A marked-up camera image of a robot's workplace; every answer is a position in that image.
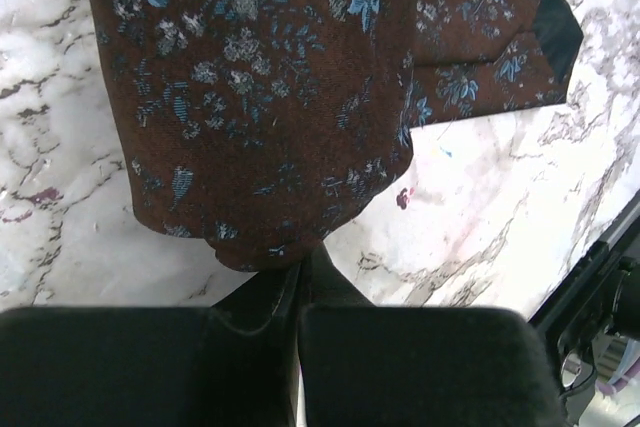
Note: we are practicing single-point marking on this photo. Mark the brown blue floral tie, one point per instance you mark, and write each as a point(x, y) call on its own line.
point(262, 126)

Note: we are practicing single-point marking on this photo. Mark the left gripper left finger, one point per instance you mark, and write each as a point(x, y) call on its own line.
point(231, 364)

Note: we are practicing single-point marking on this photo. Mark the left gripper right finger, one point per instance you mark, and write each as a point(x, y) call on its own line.
point(367, 365)

